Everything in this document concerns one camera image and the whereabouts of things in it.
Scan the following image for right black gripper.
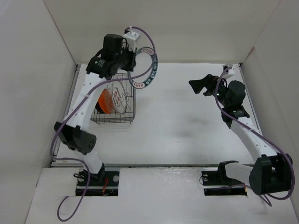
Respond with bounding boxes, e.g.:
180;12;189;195
188;74;230;108

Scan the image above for white plate green rim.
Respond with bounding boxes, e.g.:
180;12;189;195
128;47;158;89

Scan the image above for white plate red characters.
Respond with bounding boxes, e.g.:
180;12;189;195
111;81;127;114

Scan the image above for orange plate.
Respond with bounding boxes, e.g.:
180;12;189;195
98;89;113;114

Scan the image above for clear glass plate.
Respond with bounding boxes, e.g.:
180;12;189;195
109;103;117;113

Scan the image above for black plate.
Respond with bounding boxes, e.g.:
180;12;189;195
95;102;104;114

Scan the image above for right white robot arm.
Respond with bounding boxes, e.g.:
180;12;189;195
188;74;294;195

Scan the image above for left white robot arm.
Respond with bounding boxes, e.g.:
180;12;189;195
54;31;140;185

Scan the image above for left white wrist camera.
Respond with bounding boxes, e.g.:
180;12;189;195
123;31;141;52

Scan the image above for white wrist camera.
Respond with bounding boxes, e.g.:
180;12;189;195
123;31;141;52
222;63;235;76

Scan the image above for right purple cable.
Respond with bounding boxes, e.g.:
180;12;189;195
214;67;294;207

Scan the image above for purple cable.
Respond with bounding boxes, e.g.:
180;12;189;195
214;67;294;207
50;26;157;221

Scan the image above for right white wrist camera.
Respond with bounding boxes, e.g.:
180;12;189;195
222;63;235;76

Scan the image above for grey wire dish rack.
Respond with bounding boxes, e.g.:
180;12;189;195
91;71;135;124

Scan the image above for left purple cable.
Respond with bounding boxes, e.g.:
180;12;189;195
50;26;157;221

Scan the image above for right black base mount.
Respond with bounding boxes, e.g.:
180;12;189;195
199;169;247;196

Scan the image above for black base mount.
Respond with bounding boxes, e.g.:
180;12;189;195
73;170;120;196
199;169;247;196

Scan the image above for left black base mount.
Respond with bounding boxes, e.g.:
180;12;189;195
73;170;120;196

